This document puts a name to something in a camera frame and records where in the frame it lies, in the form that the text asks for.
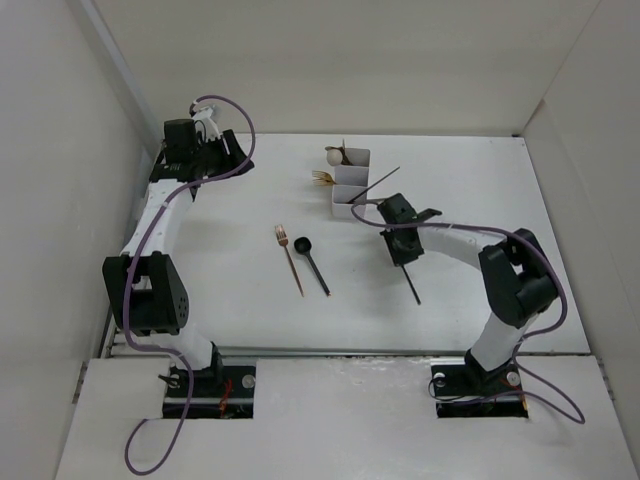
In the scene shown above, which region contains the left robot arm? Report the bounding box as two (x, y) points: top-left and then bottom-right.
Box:
(102, 113), (254, 397)

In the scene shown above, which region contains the gold green-handled fork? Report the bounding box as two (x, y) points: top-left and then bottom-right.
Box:
(312, 170), (334, 184)
(313, 178), (335, 187)

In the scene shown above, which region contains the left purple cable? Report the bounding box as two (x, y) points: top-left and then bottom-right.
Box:
(122, 94), (257, 474)

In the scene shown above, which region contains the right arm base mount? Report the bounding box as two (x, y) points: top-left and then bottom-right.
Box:
(429, 364), (529, 419)

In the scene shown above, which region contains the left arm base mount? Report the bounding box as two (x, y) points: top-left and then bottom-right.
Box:
(159, 365), (257, 420)

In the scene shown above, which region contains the aluminium rail left side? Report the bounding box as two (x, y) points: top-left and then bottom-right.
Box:
(99, 135), (189, 359)

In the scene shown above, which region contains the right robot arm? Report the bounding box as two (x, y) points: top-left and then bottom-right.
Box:
(377, 194), (559, 394)

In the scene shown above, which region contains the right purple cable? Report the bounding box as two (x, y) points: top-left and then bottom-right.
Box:
(349, 199), (586, 425)

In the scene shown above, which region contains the rose gold fork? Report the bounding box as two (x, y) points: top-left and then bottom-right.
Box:
(274, 224), (304, 296)

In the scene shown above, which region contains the black chopstick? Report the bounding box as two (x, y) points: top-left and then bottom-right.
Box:
(401, 265), (422, 305)
(346, 166), (401, 204)

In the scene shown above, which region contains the white three-compartment container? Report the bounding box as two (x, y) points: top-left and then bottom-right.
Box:
(331, 147), (371, 220)

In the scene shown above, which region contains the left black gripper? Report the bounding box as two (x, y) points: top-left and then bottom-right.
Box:
(191, 131), (252, 182)

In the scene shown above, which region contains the aluminium rail front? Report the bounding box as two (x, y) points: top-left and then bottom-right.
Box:
(220, 347), (464, 364)

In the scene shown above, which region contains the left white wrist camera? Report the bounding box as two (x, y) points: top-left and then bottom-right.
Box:
(190, 105), (221, 144)

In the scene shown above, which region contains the purple cable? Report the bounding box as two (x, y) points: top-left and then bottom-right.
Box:
(122, 94), (257, 474)
(349, 199), (586, 425)

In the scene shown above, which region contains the black spoon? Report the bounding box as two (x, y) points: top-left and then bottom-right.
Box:
(294, 237), (331, 297)

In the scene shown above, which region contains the aluminium rail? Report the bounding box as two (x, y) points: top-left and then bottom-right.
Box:
(220, 347), (464, 364)
(99, 135), (189, 359)

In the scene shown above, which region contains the white ceramic spoon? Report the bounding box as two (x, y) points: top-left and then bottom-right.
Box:
(326, 149), (344, 166)

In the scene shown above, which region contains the brown wooden spoon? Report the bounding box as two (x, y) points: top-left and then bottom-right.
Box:
(340, 147), (353, 166)

